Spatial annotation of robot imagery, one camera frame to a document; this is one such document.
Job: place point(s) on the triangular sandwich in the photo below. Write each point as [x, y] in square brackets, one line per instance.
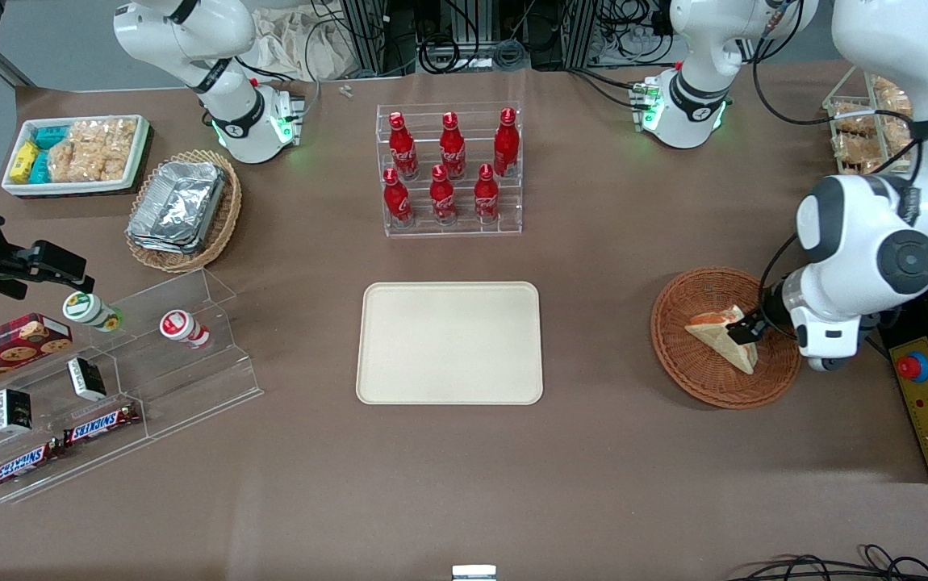
[718, 339]

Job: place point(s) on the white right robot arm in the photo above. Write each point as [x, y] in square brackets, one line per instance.
[230, 121]

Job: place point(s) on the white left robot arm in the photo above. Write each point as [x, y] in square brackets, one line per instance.
[875, 234]

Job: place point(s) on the round brown wicker basket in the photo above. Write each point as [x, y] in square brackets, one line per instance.
[690, 363]

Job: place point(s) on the white rectangular snack tray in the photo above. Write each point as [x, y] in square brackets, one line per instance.
[68, 188]

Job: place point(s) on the oval light wicker basket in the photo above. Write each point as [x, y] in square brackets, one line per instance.
[226, 218]

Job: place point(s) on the beige plastic tray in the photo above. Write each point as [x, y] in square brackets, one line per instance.
[448, 343]

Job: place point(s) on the green capped yogurt bottle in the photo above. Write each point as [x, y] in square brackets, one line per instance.
[89, 311]

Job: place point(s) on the red cookie box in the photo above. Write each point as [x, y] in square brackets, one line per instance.
[4, 347]

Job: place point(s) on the teal small snack box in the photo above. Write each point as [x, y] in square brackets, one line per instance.
[50, 137]
[40, 168]

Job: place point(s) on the black small carton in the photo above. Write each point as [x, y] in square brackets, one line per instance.
[86, 379]
[14, 411]

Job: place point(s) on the yellow small snack box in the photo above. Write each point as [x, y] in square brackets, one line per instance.
[23, 161]

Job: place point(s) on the clear bag of rice crackers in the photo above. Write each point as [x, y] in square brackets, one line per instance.
[93, 149]

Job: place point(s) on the red capped yogurt bottle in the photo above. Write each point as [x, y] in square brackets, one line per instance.
[181, 327]

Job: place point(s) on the stacked aluminium foil containers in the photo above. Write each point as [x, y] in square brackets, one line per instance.
[177, 206]

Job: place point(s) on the Snickers chocolate bar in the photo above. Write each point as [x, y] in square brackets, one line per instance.
[101, 424]
[24, 466]

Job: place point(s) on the clear acrylic stepped display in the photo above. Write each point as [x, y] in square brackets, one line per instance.
[190, 379]

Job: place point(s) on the clear bag of fried snacks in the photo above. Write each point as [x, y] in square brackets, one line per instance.
[855, 149]
[893, 98]
[863, 167]
[898, 135]
[853, 119]

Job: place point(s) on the red cola bottle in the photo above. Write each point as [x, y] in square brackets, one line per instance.
[486, 196]
[452, 149]
[442, 198]
[397, 202]
[402, 149]
[506, 145]

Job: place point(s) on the clear acrylic bottle rack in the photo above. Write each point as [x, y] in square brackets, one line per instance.
[464, 230]

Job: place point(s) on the beige crumpled cloth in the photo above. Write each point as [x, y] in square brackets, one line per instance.
[294, 44]

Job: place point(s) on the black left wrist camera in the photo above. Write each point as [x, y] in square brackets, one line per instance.
[777, 311]

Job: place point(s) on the aluminium profile frame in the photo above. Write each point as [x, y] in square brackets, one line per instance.
[581, 32]
[367, 36]

